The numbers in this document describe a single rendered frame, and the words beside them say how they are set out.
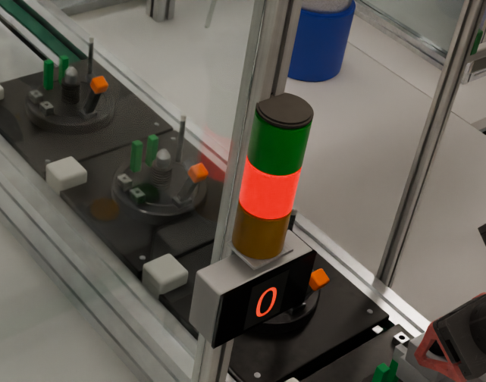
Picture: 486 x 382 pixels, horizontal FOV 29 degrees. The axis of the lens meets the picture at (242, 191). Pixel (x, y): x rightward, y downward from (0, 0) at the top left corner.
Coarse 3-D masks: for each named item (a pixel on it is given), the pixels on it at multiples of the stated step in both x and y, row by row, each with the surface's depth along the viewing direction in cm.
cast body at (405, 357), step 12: (420, 336) 105; (396, 348) 109; (408, 348) 105; (432, 348) 102; (396, 360) 109; (408, 360) 105; (444, 360) 102; (396, 372) 108; (408, 372) 106; (420, 372) 104; (432, 372) 103
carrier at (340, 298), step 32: (288, 224) 127; (320, 256) 134; (352, 288) 130; (288, 320) 121; (320, 320) 124; (352, 320) 125; (384, 320) 127; (256, 352) 118; (288, 352) 119; (320, 352) 120
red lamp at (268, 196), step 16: (256, 176) 83; (272, 176) 83; (288, 176) 83; (240, 192) 86; (256, 192) 84; (272, 192) 84; (288, 192) 84; (256, 208) 85; (272, 208) 85; (288, 208) 86
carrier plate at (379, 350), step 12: (396, 324) 126; (384, 336) 124; (408, 336) 125; (360, 348) 122; (372, 348) 122; (384, 348) 122; (336, 360) 119; (348, 360) 120; (360, 360) 120; (372, 360) 120; (384, 360) 121; (324, 372) 118; (336, 372) 118; (348, 372) 118; (360, 372) 118; (372, 372) 119
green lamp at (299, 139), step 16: (256, 112) 81; (256, 128) 81; (272, 128) 80; (304, 128) 80; (256, 144) 82; (272, 144) 80; (288, 144) 80; (304, 144) 82; (256, 160) 82; (272, 160) 81; (288, 160) 82
